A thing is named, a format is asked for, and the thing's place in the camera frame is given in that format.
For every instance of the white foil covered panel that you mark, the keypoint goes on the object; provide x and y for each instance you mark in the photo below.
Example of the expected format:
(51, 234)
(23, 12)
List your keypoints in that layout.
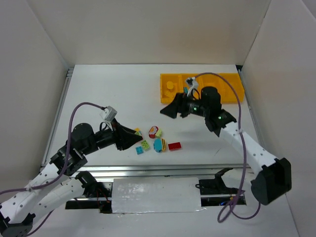
(155, 195)

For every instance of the teal rounded lego brick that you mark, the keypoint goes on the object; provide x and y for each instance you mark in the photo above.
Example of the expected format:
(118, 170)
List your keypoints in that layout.
(158, 145)

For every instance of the aluminium front rail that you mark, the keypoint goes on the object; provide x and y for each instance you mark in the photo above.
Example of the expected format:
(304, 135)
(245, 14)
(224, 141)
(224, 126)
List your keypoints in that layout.
(107, 172)

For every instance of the aluminium rail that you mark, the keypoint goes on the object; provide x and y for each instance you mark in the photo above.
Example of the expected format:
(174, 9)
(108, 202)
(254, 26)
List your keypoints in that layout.
(107, 172)
(57, 115)
(250, 106)

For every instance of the yellow four-compartment bin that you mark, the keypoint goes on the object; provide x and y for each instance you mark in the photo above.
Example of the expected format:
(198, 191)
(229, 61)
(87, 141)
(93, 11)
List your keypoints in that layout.
(227, 96)

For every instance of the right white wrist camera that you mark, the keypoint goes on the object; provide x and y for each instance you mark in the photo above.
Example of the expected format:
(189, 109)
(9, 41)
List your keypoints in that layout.
(193, 84)

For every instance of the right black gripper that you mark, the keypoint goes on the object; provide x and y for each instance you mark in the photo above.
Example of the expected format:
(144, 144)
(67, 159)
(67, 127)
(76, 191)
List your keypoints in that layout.
(183, 105)

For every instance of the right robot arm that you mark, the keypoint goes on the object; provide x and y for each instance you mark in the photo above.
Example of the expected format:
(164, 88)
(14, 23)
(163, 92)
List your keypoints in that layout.
(273, 176)

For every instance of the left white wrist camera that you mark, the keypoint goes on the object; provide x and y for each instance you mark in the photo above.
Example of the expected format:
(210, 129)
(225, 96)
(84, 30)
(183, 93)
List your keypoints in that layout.
(108, 114)

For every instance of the light green lego brick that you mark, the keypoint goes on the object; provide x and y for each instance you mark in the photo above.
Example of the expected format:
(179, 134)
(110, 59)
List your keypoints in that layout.
(158, 133)

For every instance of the red flower lego brick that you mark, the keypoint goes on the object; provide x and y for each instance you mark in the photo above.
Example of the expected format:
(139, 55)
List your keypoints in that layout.
(152, 132)

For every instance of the aluminium left rail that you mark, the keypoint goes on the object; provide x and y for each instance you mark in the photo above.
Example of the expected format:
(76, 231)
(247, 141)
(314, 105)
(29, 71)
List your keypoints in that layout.
(57, 115)

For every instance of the round yellow lego brick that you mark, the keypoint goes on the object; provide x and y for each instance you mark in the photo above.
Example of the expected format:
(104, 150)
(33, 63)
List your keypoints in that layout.
(170, 85)

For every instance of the teal square lego plate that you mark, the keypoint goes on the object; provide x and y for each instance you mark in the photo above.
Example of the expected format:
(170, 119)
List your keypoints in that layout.
(139, 150)

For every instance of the red rectangular lego brick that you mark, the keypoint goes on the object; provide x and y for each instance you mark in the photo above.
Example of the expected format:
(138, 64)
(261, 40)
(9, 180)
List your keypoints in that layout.
(174, 146)

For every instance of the aluminium right rail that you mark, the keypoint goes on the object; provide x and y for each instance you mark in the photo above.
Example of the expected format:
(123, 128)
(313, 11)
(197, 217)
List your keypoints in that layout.
(250, 106)

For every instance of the yellow long lego brick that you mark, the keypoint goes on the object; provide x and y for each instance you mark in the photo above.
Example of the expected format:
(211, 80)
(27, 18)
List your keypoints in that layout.
(169, 94)

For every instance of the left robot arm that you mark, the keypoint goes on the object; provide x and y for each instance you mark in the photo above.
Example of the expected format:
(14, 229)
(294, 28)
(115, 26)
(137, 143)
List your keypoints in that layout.
(61, 179)

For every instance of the yellow black striped lego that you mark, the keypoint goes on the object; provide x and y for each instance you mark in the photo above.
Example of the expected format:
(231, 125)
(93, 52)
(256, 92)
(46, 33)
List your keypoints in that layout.
(163, 145)

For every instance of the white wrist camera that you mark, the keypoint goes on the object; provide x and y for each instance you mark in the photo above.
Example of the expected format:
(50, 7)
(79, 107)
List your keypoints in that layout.
(108, 114)
(193, 84)

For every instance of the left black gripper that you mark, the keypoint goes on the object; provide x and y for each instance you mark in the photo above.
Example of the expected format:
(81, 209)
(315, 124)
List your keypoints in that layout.
(118, 138)

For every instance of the lime green lego plate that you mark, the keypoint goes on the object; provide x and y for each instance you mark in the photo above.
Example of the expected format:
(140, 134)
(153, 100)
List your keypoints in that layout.
(145, 145)

